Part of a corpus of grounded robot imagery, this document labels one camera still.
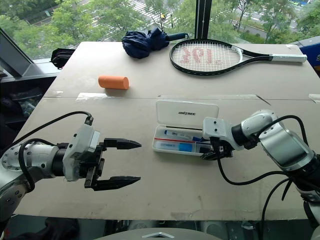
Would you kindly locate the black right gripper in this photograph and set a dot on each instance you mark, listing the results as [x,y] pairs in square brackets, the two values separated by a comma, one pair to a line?
[223,148]

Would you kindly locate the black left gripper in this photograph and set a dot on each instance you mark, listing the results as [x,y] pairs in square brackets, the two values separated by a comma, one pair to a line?
[96,165]

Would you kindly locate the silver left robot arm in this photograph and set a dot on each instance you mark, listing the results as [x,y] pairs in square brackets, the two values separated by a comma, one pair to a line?
[37,155]

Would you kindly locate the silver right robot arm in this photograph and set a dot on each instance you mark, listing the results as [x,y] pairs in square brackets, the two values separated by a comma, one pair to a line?
[282,145]

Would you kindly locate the white marker with blue band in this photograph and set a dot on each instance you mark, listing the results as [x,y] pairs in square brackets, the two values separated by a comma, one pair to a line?
[175,146]

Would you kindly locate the white marker with blue cap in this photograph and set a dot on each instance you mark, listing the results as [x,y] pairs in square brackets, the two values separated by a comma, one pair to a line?
[178,135]

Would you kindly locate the thin red marker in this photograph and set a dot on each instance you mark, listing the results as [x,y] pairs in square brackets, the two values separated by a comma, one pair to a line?
[175,140]

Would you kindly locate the white plastic pencil case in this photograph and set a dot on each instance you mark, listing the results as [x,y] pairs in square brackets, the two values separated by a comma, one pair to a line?
[187,110]

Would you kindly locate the short clear tape strip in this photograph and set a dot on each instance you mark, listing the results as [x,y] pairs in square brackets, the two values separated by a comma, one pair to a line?
[91,95]

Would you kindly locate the orange foam cylinder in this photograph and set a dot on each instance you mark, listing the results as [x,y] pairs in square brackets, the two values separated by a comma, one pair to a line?
[112,82]

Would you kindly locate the navy blue folded umbrella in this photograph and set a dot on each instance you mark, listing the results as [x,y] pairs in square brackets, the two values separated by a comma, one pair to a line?
[140,42]

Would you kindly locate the black folded bag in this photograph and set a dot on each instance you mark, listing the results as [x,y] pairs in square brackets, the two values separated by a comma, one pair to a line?
[61,56]

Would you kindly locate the black and white tennis racket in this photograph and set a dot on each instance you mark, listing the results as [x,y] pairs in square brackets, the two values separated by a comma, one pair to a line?
[287,58]

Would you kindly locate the blue box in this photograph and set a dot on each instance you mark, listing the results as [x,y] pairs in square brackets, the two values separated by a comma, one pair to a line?
[311,50]

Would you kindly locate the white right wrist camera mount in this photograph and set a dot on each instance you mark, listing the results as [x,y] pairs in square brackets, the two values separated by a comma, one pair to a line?
[215,126]

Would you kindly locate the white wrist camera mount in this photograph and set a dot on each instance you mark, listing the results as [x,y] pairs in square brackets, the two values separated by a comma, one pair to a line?
[80,150]
[215,126]

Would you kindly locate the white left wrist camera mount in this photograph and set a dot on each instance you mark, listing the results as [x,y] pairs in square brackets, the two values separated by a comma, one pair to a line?
[80,150]

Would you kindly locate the black window frame post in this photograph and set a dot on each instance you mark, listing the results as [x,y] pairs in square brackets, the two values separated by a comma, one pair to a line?
[203,17]

